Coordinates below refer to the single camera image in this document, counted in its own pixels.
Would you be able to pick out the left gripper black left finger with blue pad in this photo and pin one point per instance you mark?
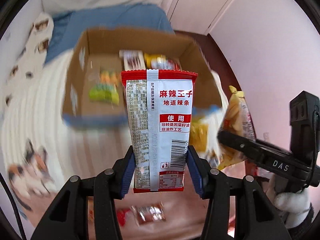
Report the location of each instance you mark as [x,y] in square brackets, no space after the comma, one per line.
[67,215]

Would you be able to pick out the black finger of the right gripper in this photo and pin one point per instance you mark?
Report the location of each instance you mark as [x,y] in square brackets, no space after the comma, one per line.
[252,147]

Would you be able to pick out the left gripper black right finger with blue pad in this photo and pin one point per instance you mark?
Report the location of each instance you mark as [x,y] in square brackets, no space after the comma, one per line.
[237,208]

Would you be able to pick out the yellow chip bag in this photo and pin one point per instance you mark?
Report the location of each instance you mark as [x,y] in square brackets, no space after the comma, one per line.
[237,120]

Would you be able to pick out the red white spicy strip bag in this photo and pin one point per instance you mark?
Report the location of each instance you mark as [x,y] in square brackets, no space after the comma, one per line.
[159,109]

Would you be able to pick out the fruit gummy candy bag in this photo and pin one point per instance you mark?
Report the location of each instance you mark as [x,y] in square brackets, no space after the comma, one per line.
[106,87]

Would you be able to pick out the white grey snack bag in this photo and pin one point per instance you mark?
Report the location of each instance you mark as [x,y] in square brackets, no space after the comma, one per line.
[205,125]

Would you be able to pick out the white gloved hand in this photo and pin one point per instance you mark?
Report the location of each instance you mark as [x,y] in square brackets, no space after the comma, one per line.
[296,206]

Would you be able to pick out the red small candy packet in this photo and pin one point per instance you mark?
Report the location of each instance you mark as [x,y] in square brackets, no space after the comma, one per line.
[124,215]

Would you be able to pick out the striped cat blanket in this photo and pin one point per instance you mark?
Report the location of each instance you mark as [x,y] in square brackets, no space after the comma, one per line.
[35,114]

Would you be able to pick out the silver red small packet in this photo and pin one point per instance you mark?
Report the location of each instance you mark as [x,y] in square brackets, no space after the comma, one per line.
[148,214]

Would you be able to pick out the yellow orange noodle snack bag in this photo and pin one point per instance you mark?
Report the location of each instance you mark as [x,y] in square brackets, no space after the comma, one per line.
[159,61]

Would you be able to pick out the white chocolate stick packet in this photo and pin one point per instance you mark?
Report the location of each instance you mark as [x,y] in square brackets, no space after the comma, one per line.
[132,59]

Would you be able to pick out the white door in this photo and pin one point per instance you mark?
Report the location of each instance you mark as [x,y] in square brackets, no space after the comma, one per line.
[196,16]

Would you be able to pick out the bear print long pillow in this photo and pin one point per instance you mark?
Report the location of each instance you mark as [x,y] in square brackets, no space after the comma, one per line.
[31,60]

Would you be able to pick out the brown cardboard box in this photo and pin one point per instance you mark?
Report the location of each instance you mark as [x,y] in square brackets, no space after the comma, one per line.
[96,58]

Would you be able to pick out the blue bed sheet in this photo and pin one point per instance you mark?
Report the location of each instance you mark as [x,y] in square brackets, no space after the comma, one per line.
[68,26]

